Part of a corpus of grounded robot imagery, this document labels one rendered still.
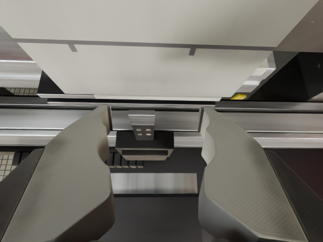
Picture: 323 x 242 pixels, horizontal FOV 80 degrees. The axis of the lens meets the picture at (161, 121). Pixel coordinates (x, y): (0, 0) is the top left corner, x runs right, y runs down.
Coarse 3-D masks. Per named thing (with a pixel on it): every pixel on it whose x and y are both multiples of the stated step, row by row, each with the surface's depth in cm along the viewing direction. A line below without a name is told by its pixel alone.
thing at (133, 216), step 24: (120, 192) 19; (144, 192) 19; (168, 192) 20; (192, 192) 20; (120, 216) 18; (144, 216) 18; (168, 216) 18; (192, 216) 18; (120, 240) 17; (144, 240) 17; (168, 240) 17; (192, 240) 18
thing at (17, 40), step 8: (16, 40) 13; (24, 40) 13; (32, 40) 13; (40, 40) 13; (48, 40) 13; (56, 40) 13; (64, 40) 13; (72, 40) 13; (80, 40) 13; (208, 48) 14; (216, 48) 14; (224, 48) 14; (232, 48) 14; (240, 48) 14; (248, 48) 14; (256, 48) 14; (264, 48) 14; (272, 48) 14
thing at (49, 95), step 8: (40, 80) 21; (48, 80) 21; (40, 88) 21; (48, 88) 21; (56, 88) 21; (40, 96) 21; (48, 96) 21; (56, 96) 21; (64, 96) 21; (72, 96) 21; (80, 96) 21; (88, 96) 21; (56, 104) 23; (64, 104) 23; (72, 104) 23; (80, 104) 23; (88, 104) 23; (96, 104) 23; (104, 104) 23; (112, 104) 23; (120, 104) 23; (128, 104) 23; (136, 104) 23; (144, 104) 23; (152, 104) 23; (160, 104) 23; (168, 104) 23; (176, 104) 23; (184, 104) 23; (192, 104) 24; (200, 104) 24; (208, 104) 24
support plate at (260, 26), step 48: (0, 0) 10; (48, 0) 10; (96, 0) 10; (144, 0) 10; (192, 0) 10; (240, 0) 10; (288, 0) 10; (48, 48) 14; (96, 48) 14; (144, 48) 14; (192, 96) 21
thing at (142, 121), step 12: (132, 120) 27; (144, 120) 27; (120, 132) 40; (132, 132) 40; (144, 132) 34; (156, 132) 40; (168, 132) 41; (120, 144) 39; (132, 144) 39; (144, 144) 39; (156, 144) 40; (168, 144) 40; (132, 156) 40; (144, 156) 40; (156, 156) 40; (168, 156) 49
